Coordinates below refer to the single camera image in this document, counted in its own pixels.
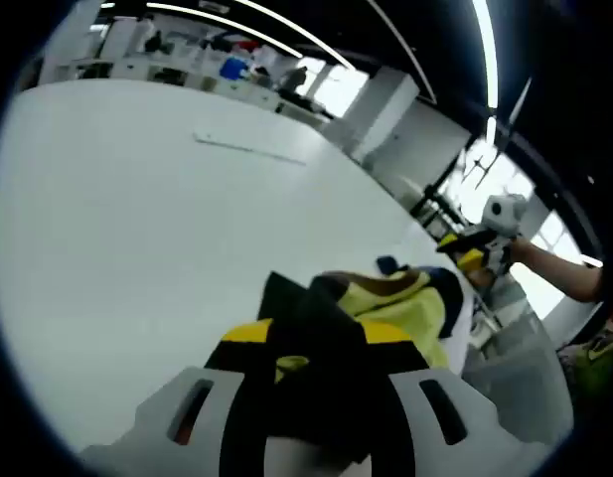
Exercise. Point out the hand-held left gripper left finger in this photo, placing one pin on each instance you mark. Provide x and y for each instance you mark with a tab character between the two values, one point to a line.
197	412

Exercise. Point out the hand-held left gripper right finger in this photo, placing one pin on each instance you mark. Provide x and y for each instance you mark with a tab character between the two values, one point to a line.
435	422

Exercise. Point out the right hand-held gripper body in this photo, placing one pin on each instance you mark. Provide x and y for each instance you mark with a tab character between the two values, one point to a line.
505	211

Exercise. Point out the yellow blue black garment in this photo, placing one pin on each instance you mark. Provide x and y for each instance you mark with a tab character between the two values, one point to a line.
405	308

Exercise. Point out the person's left hand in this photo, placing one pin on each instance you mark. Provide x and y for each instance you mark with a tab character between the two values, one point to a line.
316	459

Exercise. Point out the black metal rack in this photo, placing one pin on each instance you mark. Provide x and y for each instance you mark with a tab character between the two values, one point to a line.
437	204

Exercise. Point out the grey tilted panel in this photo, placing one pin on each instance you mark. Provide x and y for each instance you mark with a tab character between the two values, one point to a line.
519	102

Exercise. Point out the white pillar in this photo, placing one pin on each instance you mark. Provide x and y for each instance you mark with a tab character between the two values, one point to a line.
388	114

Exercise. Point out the colourful cloth pile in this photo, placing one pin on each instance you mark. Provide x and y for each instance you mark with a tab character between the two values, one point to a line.
596	355

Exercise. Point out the wide ceiling light strip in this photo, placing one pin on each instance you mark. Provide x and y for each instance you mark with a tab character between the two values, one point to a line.
486	49

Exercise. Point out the blue storage bin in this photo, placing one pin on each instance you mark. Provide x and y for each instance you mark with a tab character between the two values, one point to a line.
234	68

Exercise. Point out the white lab bench row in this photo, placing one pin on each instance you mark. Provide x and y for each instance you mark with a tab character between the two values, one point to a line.
187	69

